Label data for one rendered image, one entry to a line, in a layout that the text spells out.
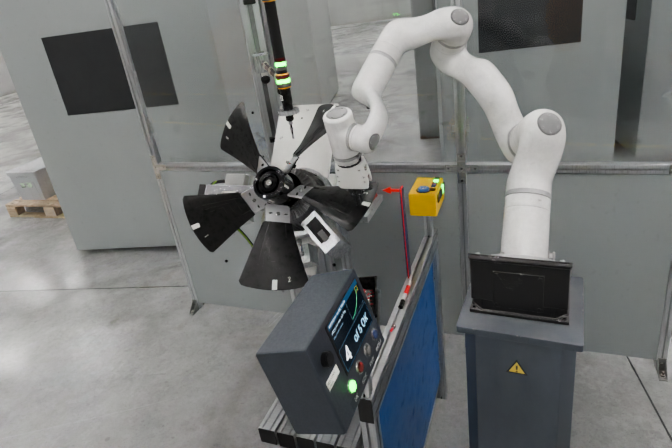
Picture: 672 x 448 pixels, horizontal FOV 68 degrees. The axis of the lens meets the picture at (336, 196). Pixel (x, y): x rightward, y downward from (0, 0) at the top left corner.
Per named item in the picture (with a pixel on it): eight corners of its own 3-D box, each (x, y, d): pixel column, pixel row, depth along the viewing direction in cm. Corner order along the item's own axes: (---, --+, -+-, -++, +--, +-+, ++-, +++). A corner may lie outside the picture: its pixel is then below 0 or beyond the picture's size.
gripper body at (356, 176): (367, 149, 149) (374, 178, 156) (335, 149, 153) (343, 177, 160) (361, 164, 144) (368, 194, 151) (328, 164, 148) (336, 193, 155)
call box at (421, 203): (419, 201, 199) (417, 176, 195) (444, 201, 195) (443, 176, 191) (410, 219, 185) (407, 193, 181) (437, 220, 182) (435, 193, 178)
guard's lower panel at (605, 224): (196, 299, 325) (158, 168, 289) (664, 356, 228) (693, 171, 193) (193, 301, 322) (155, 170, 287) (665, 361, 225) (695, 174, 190)
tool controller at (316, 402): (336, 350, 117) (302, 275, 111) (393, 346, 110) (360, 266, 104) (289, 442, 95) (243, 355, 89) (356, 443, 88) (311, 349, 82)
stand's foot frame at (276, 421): (315, 348, 273) (312, 336, 270) (394, 360, 256) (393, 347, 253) (261, 441, 221) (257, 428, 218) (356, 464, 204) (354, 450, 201)
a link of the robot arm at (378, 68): (420, 74, 146) (375, 161, 139) (375, 68, 156) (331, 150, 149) (411, 54, 139) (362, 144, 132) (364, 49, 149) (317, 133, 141)
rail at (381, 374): (428, 245, 203) (427, 228, 200) (438, 246, 202) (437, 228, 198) (359, 421, 127) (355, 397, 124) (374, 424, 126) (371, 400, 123)
